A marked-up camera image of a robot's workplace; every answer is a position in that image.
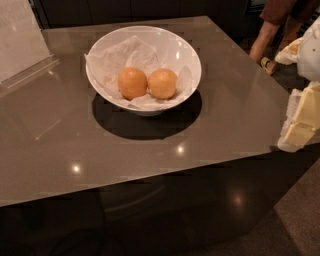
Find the white paper napkin liner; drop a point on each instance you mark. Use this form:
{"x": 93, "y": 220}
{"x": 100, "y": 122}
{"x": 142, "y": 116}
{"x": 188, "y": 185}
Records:
{"x": 115, "y": 60}

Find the clear acrylic sign stand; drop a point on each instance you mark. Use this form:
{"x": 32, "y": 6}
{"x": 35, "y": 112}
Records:
{"x": 23, "y": 50}

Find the orange fruit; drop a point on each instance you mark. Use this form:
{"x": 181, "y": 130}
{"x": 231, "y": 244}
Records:
{"x": 162, "y": 83}
{"x": 132, "y": 83}

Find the person in brown shorts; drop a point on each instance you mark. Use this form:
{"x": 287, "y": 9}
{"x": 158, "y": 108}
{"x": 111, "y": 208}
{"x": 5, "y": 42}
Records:
{"x": 292, "y": 13}

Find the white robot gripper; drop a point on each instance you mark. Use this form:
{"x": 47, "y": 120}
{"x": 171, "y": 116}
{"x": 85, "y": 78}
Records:
{"x": 310, "y": 55}

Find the white ceramic bowl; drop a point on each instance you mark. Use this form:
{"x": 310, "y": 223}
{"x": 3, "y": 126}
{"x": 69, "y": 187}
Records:
{"x": 173, "y": 46}

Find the dark cabinet behind table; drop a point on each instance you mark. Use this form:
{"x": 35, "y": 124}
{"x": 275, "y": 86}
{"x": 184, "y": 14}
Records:
{"x": 65, "y": 13}

